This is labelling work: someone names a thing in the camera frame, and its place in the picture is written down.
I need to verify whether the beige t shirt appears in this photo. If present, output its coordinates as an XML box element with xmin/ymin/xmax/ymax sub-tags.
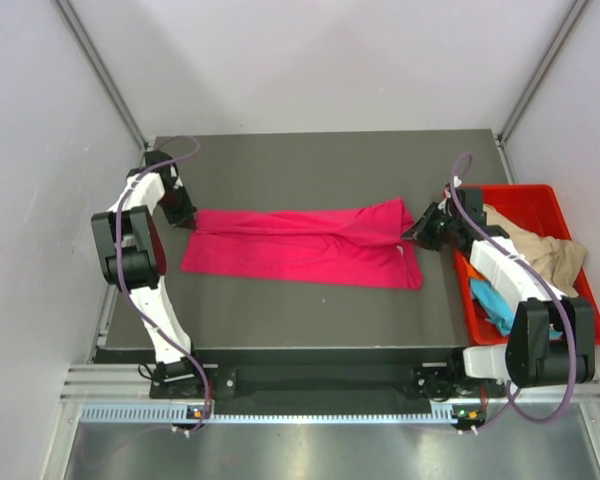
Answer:
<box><xmin>484</xmin><ymin>204</ymin><xmax>587</xmax><ymax>298</ymax></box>

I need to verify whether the slotted cable duct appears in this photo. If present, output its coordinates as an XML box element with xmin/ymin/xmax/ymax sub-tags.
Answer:
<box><xmin>80</xmin><ymin>403</ymin><xmax>483</xmax><ymax>425</ymax></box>

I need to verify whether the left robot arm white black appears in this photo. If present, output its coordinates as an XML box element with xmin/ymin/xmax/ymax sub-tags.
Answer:
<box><xmin>91</xmin><ymin>150</ymin><xmax>208</xmax><ymax>399</ymax></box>

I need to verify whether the orange t shirt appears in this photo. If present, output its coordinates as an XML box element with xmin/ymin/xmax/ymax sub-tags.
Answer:
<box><xmin>462</xmin><ymin>258</ymin><xmax>486</xmax><ymax>281</ymax></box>

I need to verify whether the purple cable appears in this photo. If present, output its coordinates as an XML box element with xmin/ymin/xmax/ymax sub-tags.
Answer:
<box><xmin>450</xmin><ymin>152</ymin><xmax>579</xmax><ymax>436</ymax></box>
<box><xmin>113</xmin><ymin>135</ymin><xmax>216</xmax><ymax>434</ymax></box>

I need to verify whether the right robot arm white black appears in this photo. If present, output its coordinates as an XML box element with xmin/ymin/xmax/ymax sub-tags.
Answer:
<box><xmin>402</xmin><ymin>186</ymin><xmax>595</xmax><ymax>396</ymax></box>

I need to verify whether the pink t shirt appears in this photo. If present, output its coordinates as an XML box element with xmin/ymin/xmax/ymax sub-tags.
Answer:
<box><xmin>180</xmin><ymin>198</ymin><xmax>423</xmax><ymax>290</ymax></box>

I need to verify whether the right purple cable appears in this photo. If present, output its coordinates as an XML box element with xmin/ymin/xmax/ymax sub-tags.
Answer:
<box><xmin>450</xmin><ymin>152</ymin><xmax>579</xmax><ymax>436</ymax></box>

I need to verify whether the aluminium frame rail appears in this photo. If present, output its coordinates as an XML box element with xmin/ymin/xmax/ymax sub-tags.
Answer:
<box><xmin>59</xmin><ymin>363</ymin><xmax>600</xmax><ymax>401</ymax></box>

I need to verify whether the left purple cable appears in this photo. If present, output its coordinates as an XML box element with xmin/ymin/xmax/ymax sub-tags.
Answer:
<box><xmin>113</xmin><ymin>135</ymin><xmax>216</xmax><ymax>434</ymax></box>

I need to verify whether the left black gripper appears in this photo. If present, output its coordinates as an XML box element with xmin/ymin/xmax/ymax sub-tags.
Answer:
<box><xmin>157</xmin><ymin>184</ymin><xmax>197</xmax><ymax>231</ymax></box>

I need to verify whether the blue t shirt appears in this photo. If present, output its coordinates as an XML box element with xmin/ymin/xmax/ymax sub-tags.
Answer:
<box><xmin>468</xmin><ymin>278</ymin><xmax>564</xmax><ymax>337</ymax></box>

